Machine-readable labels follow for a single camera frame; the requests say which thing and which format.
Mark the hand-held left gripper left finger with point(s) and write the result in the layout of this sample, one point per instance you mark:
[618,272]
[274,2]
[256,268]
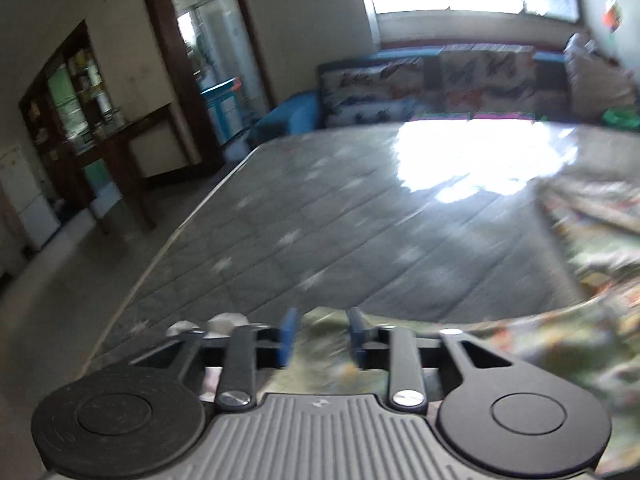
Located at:
[289,340]

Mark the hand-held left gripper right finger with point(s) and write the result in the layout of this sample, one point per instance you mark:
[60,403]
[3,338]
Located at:
[357,340]

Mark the green floral towel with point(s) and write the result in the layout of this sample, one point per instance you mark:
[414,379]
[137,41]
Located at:
[550,340]

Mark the blue sofa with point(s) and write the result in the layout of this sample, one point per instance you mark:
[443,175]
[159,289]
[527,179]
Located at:
[295,115]

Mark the blue cabinet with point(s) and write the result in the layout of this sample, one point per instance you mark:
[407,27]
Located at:
[222,107]

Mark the butterfly print cushion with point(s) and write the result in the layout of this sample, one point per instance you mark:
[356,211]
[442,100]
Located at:
[370,92]
[490,80]

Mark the dark wooden sideboard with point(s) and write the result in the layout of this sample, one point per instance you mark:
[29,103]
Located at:
[125,145]

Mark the white refrigerator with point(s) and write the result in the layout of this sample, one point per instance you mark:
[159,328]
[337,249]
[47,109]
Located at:
[20,200]

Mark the dark wooden display cabinet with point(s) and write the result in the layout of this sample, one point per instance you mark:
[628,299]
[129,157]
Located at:
[60,100]

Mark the green bowl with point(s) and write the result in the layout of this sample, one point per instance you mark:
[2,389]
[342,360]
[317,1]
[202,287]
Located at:
[622,117]

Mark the grey pillow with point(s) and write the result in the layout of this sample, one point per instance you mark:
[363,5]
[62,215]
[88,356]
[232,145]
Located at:
[597,80]

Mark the colourful pinwheel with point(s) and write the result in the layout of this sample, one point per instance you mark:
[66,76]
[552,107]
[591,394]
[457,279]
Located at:
[614,12]

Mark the dark wooden door frame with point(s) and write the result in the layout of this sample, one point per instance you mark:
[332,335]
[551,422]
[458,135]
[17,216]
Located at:
[165,60]

